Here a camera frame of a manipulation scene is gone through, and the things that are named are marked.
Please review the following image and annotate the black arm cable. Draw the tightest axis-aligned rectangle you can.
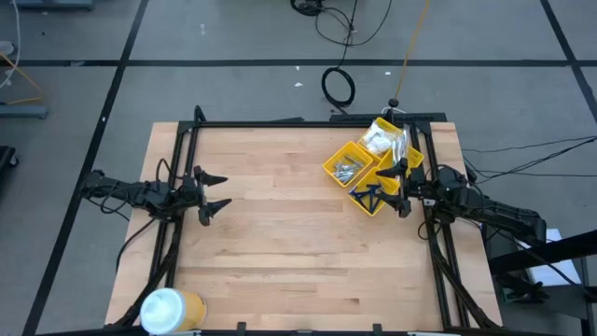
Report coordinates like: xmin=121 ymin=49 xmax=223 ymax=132
xmin=115 ymin=216 xmax=159 ymax=273

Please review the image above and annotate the black cable bundle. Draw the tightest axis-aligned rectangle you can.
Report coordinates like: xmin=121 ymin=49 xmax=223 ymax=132
xmin=289 ymin=0 xmax=326 ymax=18

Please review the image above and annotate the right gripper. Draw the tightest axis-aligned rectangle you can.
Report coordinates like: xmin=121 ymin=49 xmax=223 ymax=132
xmin=375 ymin=158 xmax=437 ymax=219

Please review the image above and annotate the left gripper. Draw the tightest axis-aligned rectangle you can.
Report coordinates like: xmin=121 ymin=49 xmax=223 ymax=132
xmin=173 ymin=165 xmax=233 ymax=228

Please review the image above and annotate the yellow canister with white lid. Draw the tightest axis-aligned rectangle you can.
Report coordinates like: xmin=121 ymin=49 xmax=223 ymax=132
xmin=139 ymin=287 xmax=208 ymax=336

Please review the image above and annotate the black metal table frame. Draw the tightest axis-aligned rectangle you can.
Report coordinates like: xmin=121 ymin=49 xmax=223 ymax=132
xmin=111 ymin=105 xmax=504 ymax=333

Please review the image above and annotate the white cable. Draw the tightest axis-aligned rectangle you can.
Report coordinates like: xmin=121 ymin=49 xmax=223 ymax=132
xmin=0 ymin=0 xmax=23 ymax=91

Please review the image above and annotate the black metal stand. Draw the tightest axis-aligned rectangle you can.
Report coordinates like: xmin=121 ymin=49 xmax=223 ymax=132
xmin=484 ymin=229 xmax=597 ymax=333

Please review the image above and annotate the coiled black cable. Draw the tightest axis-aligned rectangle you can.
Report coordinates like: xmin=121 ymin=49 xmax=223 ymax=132
xmin=320 ymin=65 xmax=357 ymax=109

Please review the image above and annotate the yellow plastic basket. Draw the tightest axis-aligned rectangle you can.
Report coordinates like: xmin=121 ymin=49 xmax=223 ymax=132
xmin=356 ymin=117 xmax=407 ymax=162
xmin=376 ymin=139 xmax=425 ymax=181
xmin=322 ymin=141 xmax=375 ymax=189
xmin=347 ymin=166 xmax=402 ymax=217

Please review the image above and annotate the white box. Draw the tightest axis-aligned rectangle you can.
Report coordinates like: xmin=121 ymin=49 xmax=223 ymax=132
xmin=529 ymin=227 xmax=583 ymax=287

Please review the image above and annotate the yellow cable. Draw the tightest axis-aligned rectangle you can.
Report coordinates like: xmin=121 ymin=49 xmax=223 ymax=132
xmin=394 ymin=0 xmax=433 ymax=102
xmin=0 ymin=49 xmax=47 ymax=106

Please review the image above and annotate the clear bag of white cotton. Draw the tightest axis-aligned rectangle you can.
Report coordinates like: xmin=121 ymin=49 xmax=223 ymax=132
xmin=375 ymin=123 xmax=403 ymax=148
xmin=370 ymin=139 xmax=397 ymax=159
xmin=362 ymin=128 xmax=386 ymax=153

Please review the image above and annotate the dark blue razor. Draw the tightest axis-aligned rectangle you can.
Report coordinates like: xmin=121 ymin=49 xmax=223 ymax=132
xmin=348 ymin=185 xmax=384 ymax=197
xmin=356 ymin=186 xmax=376 ymax=210
xmin=370 ymin=185 xmax=392 ymax=212

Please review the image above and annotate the black floor cable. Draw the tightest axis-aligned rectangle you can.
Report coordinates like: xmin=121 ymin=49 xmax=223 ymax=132
xmin=314 ymin=0 xmax=394 ymax=69
xmin=465 ymin=138 xmax=597 ymax=184
xmin=461 ymin=134 xmax=597 ymax=154

